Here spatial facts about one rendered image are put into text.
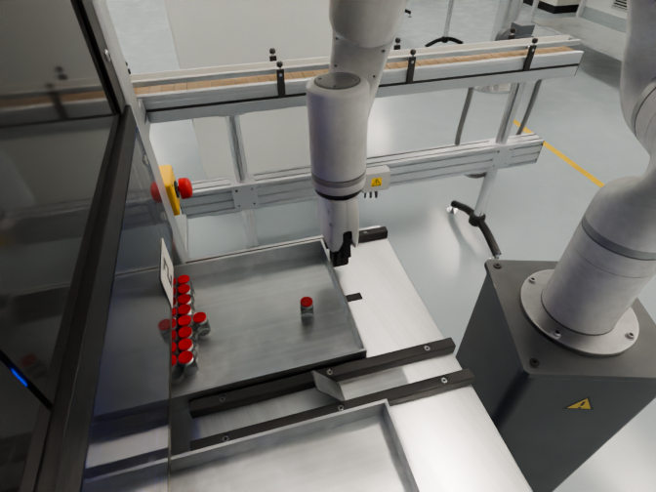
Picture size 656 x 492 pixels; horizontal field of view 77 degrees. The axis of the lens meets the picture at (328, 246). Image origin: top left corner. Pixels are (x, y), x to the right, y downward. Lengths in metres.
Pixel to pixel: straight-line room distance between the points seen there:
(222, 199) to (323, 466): 1.24
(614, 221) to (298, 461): 0.53
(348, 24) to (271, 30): 1.53
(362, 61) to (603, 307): 0.52
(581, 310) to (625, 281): 0.08
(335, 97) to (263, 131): 1.66
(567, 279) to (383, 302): 0.30
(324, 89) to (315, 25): 1.53
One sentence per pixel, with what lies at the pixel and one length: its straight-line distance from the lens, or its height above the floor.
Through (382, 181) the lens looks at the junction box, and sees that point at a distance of 1.72.
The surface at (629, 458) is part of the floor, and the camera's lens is 1.83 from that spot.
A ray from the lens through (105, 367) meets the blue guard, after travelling 0.35.
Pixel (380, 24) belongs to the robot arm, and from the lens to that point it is 0.51.
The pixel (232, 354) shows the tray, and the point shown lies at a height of 0.88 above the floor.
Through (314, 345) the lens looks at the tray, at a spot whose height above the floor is 0.88.
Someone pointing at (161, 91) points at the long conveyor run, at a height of 0.93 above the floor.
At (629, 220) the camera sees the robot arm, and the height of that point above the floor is 1.10.
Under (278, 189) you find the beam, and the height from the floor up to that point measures 0.50.
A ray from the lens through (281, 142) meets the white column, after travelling 2.23.
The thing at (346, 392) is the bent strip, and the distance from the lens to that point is 0.63.
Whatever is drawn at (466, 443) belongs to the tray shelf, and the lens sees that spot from 0.63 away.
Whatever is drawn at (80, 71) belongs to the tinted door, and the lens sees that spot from 0.49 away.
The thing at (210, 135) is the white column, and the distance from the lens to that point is 2.18.
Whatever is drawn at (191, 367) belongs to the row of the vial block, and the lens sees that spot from 0.64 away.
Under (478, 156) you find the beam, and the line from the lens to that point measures 1.96.
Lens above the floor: 1.44
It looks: 42 degrees down
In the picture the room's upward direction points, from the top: straight up
